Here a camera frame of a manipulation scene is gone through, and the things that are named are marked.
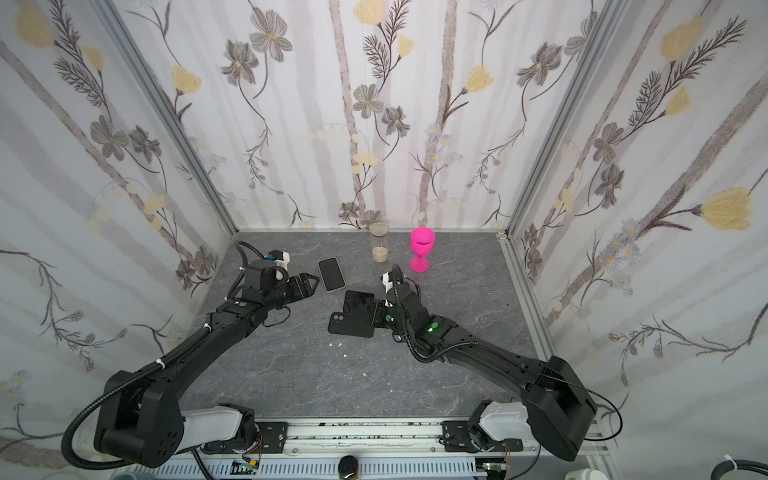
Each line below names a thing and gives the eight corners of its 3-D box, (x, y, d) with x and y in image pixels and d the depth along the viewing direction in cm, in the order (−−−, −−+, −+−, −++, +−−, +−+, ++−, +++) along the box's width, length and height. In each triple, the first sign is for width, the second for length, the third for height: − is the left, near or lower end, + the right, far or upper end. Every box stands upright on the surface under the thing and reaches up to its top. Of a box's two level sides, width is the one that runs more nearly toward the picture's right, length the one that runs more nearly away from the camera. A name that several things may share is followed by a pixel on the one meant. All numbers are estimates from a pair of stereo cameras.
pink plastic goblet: (410, 272, 110) (414, 243, 98) (409, 256, 115) (412, 227, 102) (429, 272, 110) (435, 243, 98) (428, 256, 115) (433, 227, 102)
